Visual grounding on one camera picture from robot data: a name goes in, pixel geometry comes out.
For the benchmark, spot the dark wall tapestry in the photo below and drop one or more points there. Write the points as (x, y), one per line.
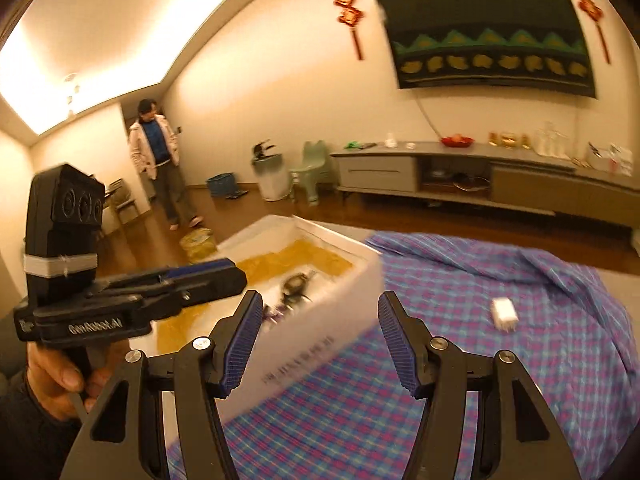
(480, 25)

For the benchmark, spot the amber glass set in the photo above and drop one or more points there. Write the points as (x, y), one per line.
(509, 141)

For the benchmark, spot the green child chair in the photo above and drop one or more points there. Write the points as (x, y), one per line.
(312, 170)

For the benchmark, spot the wooden chair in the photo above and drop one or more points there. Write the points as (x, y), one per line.
(125, 205)

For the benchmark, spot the clear glass cups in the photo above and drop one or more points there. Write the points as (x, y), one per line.
(550, 142)

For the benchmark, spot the black eyeglasses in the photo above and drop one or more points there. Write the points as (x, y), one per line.
(296, 285)

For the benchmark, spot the white trash bin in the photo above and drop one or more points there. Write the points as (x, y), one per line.
(272, 180)

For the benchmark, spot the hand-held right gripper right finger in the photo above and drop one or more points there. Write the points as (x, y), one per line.
(400, 347)

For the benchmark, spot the person's left hand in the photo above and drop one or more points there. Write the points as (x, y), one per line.
(55, 380)

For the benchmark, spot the plaid cloth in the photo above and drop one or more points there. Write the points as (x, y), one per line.
(500, 400)

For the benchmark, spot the blue plastic basket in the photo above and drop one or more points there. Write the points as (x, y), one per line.
(221, 185)

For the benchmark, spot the white storage box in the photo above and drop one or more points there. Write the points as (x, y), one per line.
(612, 160)

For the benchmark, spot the white foam box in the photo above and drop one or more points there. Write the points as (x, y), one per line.
(320, 340)

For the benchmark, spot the green small item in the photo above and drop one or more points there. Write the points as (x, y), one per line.
(353, 145)

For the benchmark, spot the person's left forearm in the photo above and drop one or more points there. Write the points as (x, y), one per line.
(30, 440)

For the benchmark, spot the silver purple toy figure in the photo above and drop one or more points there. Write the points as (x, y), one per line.
(275, 314)

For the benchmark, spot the red knot ornament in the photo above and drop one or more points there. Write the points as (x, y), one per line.
(587, 5)
(347, 0)

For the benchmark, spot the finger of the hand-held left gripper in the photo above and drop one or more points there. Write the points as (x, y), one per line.
(220, 287)
(200, 266)

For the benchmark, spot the grey tv cabinet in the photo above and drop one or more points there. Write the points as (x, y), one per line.
(380, 172)

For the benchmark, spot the white small figurine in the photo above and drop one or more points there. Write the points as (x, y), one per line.
(391, 141)

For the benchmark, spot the red fruit bowl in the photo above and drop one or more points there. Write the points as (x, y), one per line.
(456, 141)

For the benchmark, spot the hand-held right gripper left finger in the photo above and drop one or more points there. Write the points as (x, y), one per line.
(242, 342)

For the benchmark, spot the white charger plug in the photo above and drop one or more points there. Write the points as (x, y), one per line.
(504, 314)

